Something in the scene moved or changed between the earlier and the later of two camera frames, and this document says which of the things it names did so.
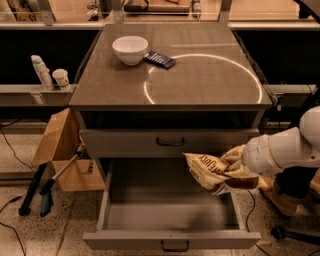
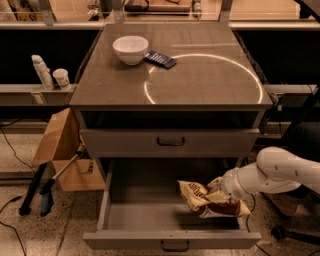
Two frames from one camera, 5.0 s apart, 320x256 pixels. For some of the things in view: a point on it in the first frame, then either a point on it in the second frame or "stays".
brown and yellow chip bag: (212, 174) -> (210, 204)
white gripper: (256, 156) -> (230, 185)
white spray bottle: (42, 72) stays
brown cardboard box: (59, 142) stays
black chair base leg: (279, 233) stays
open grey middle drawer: (164, 204) stays
